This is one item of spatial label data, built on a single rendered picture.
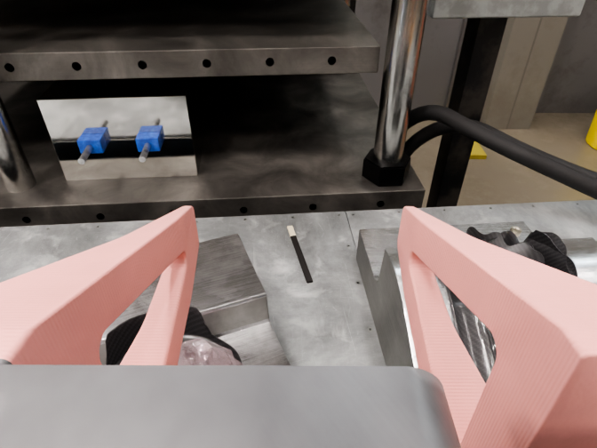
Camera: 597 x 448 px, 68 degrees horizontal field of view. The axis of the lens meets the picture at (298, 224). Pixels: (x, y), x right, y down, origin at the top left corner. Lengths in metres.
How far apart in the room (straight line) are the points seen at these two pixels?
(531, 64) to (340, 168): 2.31
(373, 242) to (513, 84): 2.58
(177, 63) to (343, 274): 0.48
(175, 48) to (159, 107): 0.11
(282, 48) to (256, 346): 0.55
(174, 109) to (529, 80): 2.60
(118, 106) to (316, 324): 0.56
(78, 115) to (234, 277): 0.54
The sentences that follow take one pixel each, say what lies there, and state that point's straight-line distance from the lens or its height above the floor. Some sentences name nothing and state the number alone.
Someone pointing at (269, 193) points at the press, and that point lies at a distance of 0.88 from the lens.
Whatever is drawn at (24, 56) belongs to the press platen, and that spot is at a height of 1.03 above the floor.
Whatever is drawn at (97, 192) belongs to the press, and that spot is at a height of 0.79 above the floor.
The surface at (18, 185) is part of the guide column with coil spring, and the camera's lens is 1.03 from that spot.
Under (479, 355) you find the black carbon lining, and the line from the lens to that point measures 0.51.
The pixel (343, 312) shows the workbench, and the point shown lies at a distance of 0.63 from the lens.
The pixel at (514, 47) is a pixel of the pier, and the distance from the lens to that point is 3.08.
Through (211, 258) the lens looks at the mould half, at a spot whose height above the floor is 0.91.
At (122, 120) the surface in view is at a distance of 0.93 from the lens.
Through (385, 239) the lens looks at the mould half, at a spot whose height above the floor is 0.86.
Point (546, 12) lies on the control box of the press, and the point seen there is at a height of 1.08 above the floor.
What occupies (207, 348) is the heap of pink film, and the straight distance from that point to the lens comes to 0.48.
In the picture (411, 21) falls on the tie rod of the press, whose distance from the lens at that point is 0.82.
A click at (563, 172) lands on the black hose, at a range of 0.87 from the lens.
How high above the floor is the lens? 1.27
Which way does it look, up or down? 38 degrees down
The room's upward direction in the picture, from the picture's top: straight up
